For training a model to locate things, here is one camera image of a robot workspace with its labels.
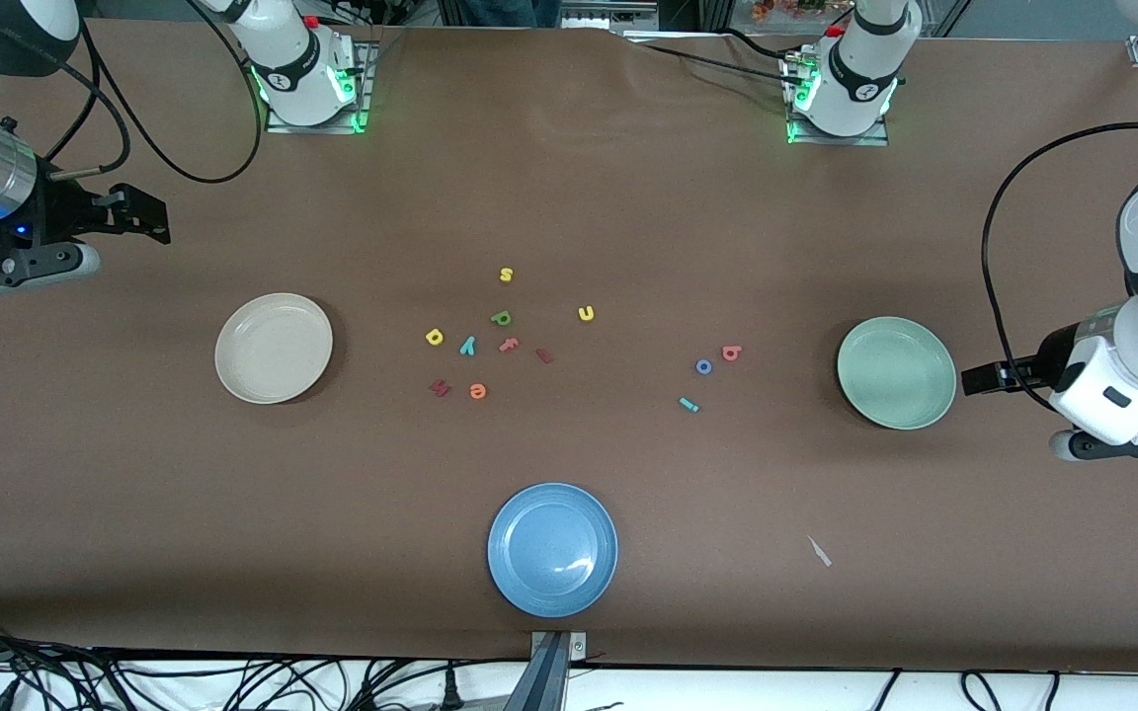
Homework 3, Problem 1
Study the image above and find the person in blue jeans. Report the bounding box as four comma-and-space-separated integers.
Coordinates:
439, 0, 562, 29

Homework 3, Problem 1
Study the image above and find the brown paper table cover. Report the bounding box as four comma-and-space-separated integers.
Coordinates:
0, 15, 1138, 674

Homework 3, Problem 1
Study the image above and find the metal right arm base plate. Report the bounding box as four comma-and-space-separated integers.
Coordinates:
263, 38, 378, 135

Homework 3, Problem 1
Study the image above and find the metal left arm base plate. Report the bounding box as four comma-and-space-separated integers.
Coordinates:
782, 49, 892, 148

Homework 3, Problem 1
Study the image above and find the metal camera post bracket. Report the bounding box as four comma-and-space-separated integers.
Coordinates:
529, 630, 588, 711

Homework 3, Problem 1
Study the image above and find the green plate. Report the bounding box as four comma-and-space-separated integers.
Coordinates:
836, 316, 957, 431

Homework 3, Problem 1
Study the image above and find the black cable with plug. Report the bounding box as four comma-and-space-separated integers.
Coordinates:
371, 660, 461, 711

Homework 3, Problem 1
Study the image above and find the orange flower decoration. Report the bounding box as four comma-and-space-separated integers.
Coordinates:
750, 0, 827, 23

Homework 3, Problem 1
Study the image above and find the blue plate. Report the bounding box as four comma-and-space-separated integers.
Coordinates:
487, 482, 619, 619

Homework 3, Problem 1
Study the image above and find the beige plate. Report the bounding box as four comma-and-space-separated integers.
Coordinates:
214, 292, 334, 405

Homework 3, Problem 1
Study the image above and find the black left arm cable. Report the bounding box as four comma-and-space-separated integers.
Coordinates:
980, 120, 1138, 414

